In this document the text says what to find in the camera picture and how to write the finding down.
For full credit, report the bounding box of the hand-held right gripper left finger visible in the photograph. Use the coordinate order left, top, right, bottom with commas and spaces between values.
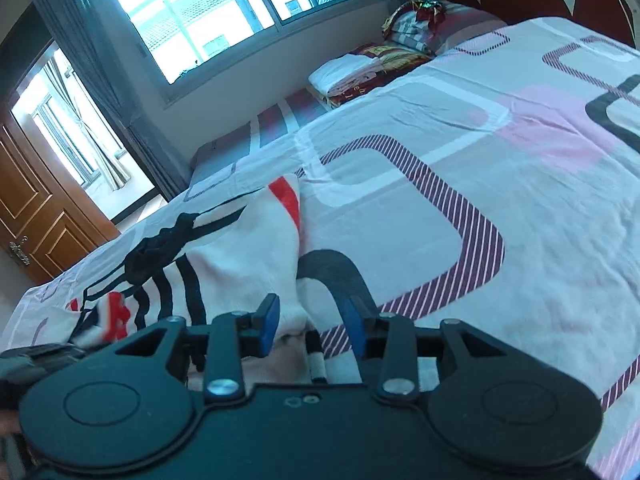
114, 294, 281, 401

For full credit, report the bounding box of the hallway window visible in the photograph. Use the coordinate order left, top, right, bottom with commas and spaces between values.
12, 50, 156, 206

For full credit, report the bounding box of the pink white patterned bed cover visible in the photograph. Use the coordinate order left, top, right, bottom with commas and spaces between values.
0, 16, 640, 480

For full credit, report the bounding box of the folded red yellow blanket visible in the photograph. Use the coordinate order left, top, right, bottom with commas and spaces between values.
320, 42, 431, 108

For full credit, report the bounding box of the grey striped mattress sheet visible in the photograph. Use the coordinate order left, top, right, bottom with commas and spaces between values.
187, 87, 331, 188

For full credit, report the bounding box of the metal door handle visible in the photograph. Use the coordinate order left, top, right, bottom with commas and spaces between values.
9, 236, 31, 266

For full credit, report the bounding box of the black white red striped sweater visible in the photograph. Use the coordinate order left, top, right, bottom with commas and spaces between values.
65, 175, 328, 386

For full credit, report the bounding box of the white sheer curtain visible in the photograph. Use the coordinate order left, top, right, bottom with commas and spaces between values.
45, 57, 132, 191

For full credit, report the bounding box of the long grey curtain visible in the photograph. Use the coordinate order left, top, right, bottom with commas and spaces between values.
25, 0, 191, 201

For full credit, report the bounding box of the grey red striped pillow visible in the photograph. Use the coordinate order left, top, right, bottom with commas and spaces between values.
382, 0, 506, 56

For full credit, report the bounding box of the large bedroom window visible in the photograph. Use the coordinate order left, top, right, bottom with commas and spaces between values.
92, 0, 388, 86

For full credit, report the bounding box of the brown wooden door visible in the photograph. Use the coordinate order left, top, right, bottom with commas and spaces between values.
0, 105, 121, 281

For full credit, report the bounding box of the folded white cloth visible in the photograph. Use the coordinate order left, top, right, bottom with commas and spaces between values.
307, 54, 386, 96

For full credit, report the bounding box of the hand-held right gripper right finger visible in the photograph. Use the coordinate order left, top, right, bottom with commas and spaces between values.
342, 296, 506, 402

